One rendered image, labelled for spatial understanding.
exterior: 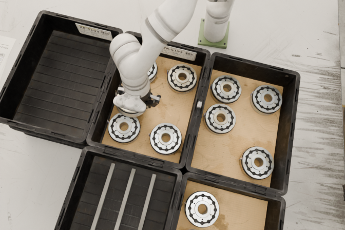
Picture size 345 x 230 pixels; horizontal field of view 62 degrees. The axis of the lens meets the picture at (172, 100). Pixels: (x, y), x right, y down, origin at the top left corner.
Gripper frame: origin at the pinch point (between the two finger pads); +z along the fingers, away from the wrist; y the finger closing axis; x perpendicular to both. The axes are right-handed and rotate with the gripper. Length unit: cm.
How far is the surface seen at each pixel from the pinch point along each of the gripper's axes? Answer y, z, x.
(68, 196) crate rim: 10.1, -5.3, 33.0
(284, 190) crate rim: -48, -4, 16
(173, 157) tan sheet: -14.7, 4.9, 13.6
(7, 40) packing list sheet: 64, 15, -17
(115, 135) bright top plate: 4.9, 1.3, 12.2
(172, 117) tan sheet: -11.1, 4.5, 0.6
